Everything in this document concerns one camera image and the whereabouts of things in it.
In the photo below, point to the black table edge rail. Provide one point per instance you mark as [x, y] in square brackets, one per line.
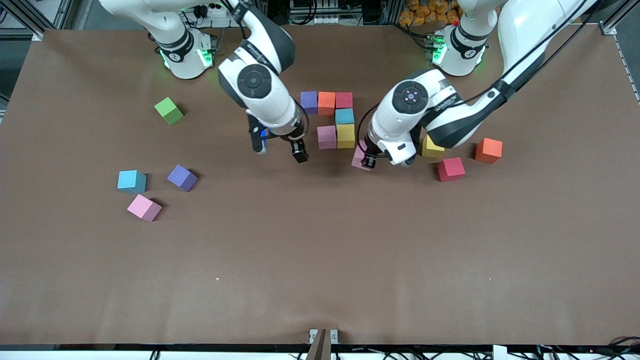
[150, 346]

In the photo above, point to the brown wooden post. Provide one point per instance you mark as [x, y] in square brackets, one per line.
[320, 347]

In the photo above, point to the silver table side rail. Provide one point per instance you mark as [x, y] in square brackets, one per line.
[627, 70]

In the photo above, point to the orange fruit net bag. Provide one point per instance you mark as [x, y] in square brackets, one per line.
[425, 12]

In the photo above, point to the yellow foam cube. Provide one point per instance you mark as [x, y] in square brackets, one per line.
[345, 136]
[430, 150]

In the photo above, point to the light blue foam cube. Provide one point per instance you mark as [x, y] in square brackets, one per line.
[131, 181]
[344, 116]

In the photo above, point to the small white box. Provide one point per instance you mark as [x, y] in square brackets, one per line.
[500, 353]

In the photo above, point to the purple foam cube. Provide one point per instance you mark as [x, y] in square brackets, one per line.
[309, 102]
[182, 178]

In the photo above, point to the black electronics rack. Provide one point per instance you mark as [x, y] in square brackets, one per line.
[325, 12]

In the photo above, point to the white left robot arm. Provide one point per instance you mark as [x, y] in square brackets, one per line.
[407, 107]

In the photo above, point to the orange foam cube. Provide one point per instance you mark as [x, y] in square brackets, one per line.
[327, 102]
[488, 150]

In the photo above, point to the small metal bracket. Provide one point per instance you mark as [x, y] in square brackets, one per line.
[313, 335]

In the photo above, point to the white power strip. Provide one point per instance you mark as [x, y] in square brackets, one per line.
[217, 17]

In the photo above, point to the green foam cube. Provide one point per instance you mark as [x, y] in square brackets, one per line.
[167, 111]

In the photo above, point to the aluminium frame profile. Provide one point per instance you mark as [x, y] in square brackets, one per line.
[31, 21]
[619, 12]

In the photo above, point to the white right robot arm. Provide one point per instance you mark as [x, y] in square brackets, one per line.
[260, 90]

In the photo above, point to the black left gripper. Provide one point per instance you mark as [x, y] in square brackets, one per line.
[370, 159]

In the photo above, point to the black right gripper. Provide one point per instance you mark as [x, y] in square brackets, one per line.
[296, 144]

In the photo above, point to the dented pink foam cube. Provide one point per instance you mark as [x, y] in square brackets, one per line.
[327, 137]

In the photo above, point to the red foam cube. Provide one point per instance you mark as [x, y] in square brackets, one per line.
[451, 169]
[344, 100]

